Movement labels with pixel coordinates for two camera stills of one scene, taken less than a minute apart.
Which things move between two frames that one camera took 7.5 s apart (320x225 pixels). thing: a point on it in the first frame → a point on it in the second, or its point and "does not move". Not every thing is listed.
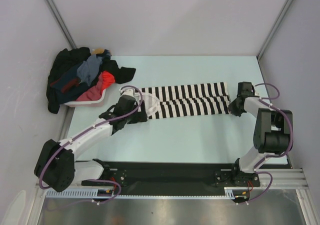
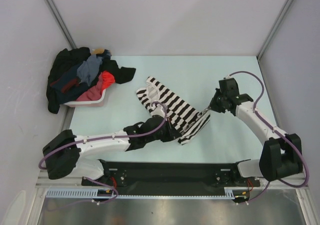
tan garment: x=98 y=50 does not move
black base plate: x=172 y=178 does not move
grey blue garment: x=88 y=70 does not move
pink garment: x=95 y=93 does not move
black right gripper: x=234 y=111 → x=213 y=106
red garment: x=108 y=80 does not move
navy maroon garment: x=68 y=86 does not move
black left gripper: x=139 y=116 → x=172 y=134
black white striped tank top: x=186 y=101 → x=186 y=121
